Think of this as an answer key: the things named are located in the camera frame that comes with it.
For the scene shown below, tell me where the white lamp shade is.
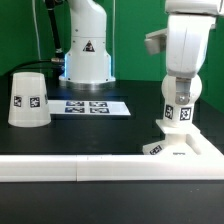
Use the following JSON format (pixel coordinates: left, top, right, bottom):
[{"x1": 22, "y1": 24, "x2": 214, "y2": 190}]
[{"x1": 8, "y1": 72, "x2": 51, "y2": 128}]

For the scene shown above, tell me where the black cable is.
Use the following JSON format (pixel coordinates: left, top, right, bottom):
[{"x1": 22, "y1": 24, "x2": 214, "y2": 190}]
[{"x1": 7, "y1": 59, "x2": 65, "y2": 79}]

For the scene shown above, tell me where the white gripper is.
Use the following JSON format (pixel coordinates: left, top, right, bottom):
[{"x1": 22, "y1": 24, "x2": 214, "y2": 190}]
[{"x1": 144, "y1": 0, "x2": 224, "y2": 104}]

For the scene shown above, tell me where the white lamp bulb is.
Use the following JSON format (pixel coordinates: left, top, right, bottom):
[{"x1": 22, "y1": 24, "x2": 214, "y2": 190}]
[{"x1": 162, "y1": 75, "x2": 202, "y2": 127}]

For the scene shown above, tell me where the white marker sheet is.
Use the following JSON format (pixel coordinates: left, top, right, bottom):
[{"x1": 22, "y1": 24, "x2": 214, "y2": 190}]
[{"x1": 49, "y1": 100, "x2": 131, "y2": 116}]

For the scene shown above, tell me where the white lamp base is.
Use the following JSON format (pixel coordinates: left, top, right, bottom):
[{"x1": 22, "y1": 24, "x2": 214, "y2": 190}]
[{"x1": 142, "y1": 119, "x2": 200, "y2": 156}]

